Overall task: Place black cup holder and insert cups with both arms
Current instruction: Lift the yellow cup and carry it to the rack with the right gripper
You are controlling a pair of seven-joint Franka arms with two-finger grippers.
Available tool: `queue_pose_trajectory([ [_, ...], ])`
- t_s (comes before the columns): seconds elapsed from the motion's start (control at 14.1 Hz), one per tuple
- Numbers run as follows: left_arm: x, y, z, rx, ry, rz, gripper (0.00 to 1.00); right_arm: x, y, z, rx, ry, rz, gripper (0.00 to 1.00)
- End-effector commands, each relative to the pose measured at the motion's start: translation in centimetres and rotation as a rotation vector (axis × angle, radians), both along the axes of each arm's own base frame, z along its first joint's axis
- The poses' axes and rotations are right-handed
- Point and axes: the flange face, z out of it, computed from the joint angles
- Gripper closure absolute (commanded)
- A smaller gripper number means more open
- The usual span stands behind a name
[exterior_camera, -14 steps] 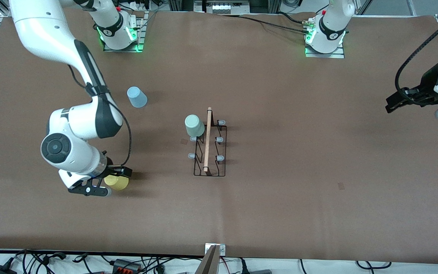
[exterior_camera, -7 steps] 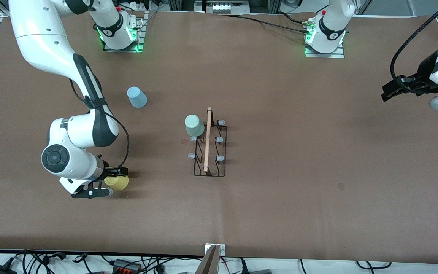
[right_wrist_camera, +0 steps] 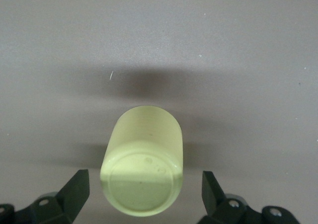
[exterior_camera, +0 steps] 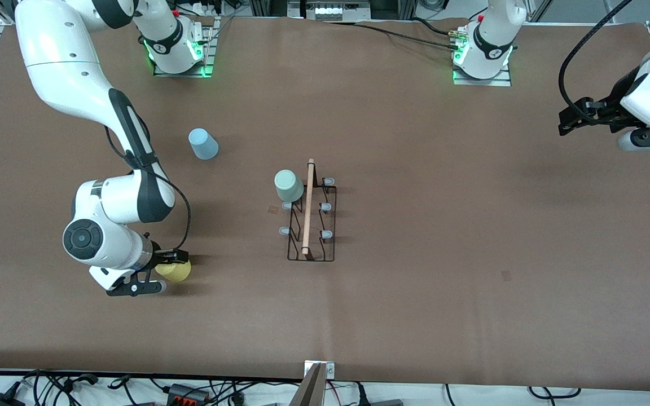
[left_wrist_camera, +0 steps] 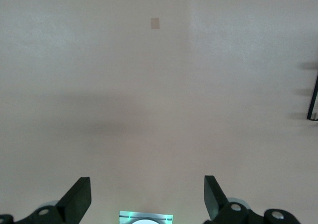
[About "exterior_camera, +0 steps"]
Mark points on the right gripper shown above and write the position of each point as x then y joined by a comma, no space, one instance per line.
161,258

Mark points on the yellow plastic cup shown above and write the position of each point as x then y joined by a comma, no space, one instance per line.
175,273

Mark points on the pale green plastic cup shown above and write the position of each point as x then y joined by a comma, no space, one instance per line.
288,183

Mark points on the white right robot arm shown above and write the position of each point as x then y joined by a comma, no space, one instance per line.
110,203

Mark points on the light blue plastic cup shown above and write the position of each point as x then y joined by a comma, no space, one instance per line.
203,145

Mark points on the black box with orange connectors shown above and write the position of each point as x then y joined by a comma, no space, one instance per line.
187,393

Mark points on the brown table cover sheet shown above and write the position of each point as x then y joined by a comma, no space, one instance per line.
471,225

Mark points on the white power strip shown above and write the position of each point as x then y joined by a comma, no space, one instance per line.
203,7

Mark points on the grey device with white connectors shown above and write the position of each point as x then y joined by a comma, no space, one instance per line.
330,10

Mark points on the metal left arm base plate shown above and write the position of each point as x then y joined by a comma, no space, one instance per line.
483,82

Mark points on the brown pointed post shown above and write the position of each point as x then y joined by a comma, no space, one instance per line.
311,392

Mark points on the small metal bracket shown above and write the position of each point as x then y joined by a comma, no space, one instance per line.
330,369

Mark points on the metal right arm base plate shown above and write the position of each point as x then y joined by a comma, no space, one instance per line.
207,56

